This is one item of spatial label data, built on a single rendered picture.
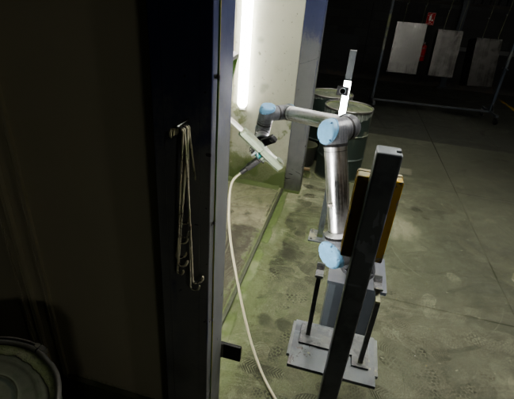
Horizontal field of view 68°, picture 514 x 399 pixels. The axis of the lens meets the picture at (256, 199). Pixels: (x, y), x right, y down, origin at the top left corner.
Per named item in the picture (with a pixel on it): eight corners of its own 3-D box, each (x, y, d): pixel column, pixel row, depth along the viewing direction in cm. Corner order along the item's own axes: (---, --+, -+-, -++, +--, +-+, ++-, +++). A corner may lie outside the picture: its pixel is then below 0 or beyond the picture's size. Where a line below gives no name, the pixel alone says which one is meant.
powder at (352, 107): (322, 100, 470) (322, 99, 470) (366, 104, 472) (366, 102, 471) (329, 112, 423) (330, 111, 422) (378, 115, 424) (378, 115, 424)
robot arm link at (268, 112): (273, 100, 228) (268, 119, 236) (257, 101, 222) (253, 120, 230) (282, 108, 222) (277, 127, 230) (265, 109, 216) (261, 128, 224)
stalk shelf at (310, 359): (286, 366, 137) (287, 363, 137) (296, 321, 157) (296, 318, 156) (374, 389, 131) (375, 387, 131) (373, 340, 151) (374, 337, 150)
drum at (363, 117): (310, 164, 512) (321, 97, 470) (353, 166, 514) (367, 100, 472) (317, 183, 461) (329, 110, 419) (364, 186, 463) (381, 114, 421)
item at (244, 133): (256, 183, 223) (286, 161, 212) (255, 188, 219) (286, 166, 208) (193, 127, 201) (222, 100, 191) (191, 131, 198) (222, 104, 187)
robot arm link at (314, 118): (374, 115, 184) (287, 100, 236) (355, 118, 178) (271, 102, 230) (371, 139, 188) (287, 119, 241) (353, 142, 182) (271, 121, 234)
